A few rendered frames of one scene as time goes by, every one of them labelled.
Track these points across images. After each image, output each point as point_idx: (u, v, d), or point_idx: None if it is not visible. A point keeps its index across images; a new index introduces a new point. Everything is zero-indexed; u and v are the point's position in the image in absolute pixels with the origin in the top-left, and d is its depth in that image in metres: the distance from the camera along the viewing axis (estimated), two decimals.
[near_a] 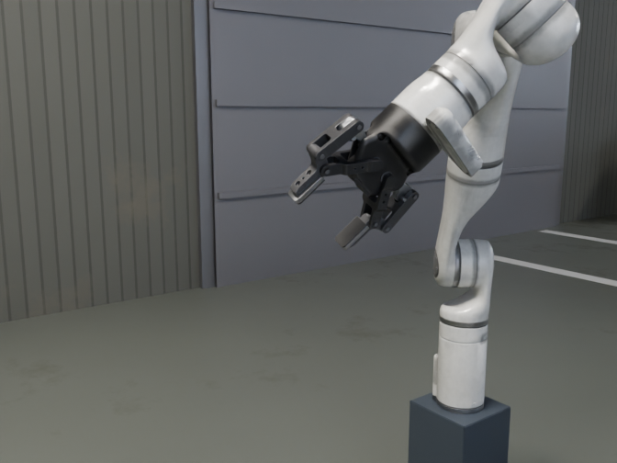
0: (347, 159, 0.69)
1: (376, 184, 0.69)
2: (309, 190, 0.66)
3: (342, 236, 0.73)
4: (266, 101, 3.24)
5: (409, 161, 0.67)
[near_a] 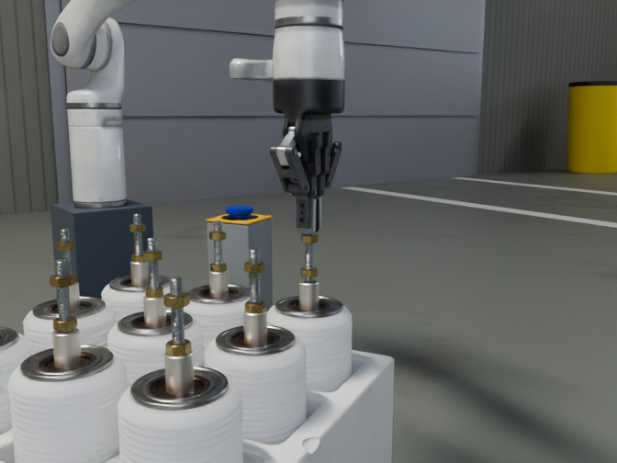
0: (322, 155, 0.69)
1: None
2: None
3: (308, 224, 0.69)
4: (127, 17, 3.14)
5: None
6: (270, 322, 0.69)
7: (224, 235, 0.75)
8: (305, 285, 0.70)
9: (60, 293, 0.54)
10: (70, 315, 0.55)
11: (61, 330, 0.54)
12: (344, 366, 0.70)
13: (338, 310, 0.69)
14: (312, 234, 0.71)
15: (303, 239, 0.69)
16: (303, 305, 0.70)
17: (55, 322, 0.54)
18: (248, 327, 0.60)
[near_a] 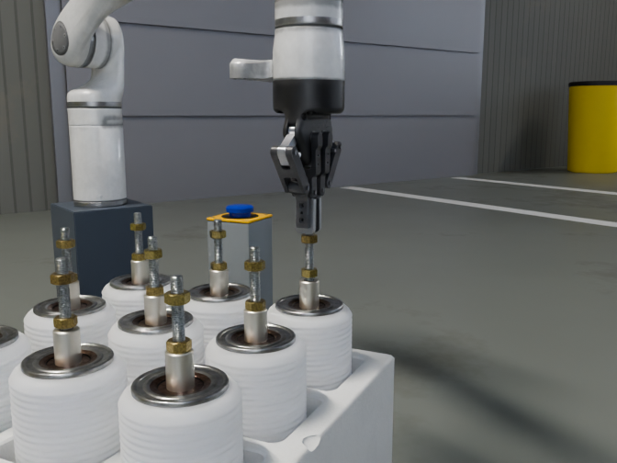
0: (322, 155, 0.69)
1: None
2: None
3: (308, 224, 0.69)
4: (127, 16, 3.14)
5: None
6: (270, 321, 0.69)
7: (224, 233, 0.75)
8: (305, 283, 0.70)
9: (60, 291, 0.54)
10: (70, 313, 0.55)
11: (61, 328, 0.54)
12: (344, 364, 0.70)
13: (338, 308, 0.69)
14: (312, 237, 0.69)
15: (308, 236, 0.71)
16: (303, 303, 0.70)
17: (55, 321, 0.54)
18: (248, 325, 0.60)
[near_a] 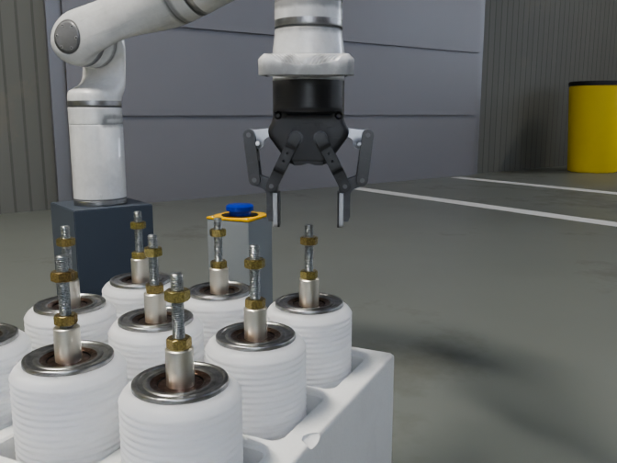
0: None
1: (318, 150, 0.67)
2: (274, 210, 0.68)
3: (337, 217, 0.70)
4: None
5: (305, 112, 0.64)
6: (270, 319, 0.69)
7: (224, 232, 0.75)
8: (305, 281, 0.70)
9: (61, 288, 0.54)
10: (70, 310, 0.55)
11: (61, 325, 0.54)
12: (344, 362, 0.70)
13: (338, 306, 0.69)
14: (315, 237, 0.71)
15: (300, 241, 0.70)
16: (303, 301, 0.70)
17: (55, 318, 0.54)
18: (248, 322, 0.60)
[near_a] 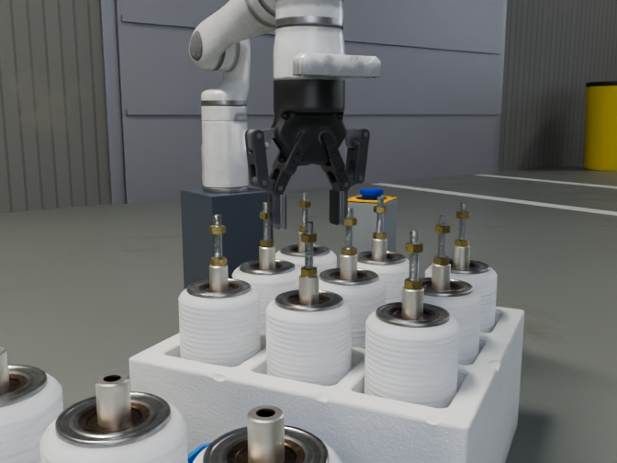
0: (287, 155, 0.69)
1: (321, 150, 0.68)
2: (282, 212, 0.67)
3: (332, 215, 0.71)
4: (175, 20, 3.30)
5: (322, 112, 0.65)
6: (431, 277, 0.85)
7: (386, 208, 0.91)
8: (459, 247, 0.86)
9: (306, 246, 0.70)
10: (306, 265, 0.70)
11: (302, 273, 0.71)
12: (491, 315, 0.85)
13: (487, 268, 0.85)
14: (464, 213, 0.85)
15: (464, 213, 0.87)
16: (456, 265, 0.86)
17: None
18: (437, 276, 0.76)
